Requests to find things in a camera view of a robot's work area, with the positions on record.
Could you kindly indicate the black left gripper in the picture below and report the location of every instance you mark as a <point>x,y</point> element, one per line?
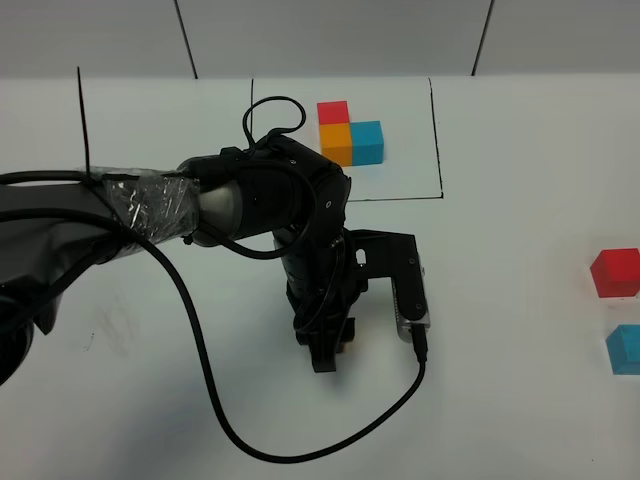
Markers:
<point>323,282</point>

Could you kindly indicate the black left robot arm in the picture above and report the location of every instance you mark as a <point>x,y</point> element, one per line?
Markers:
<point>277,199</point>

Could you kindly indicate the orange template cube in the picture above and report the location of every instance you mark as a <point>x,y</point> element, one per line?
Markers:
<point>336,143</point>

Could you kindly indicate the blue template cube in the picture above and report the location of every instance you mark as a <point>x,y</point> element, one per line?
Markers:
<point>368,143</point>

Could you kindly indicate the red template cube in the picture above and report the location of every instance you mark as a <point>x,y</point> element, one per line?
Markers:
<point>334,112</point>

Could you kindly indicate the thin black antenna rod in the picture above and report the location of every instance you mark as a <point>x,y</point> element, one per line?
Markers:
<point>84,128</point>

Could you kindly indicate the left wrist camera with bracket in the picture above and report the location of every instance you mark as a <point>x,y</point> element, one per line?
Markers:
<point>380,254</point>

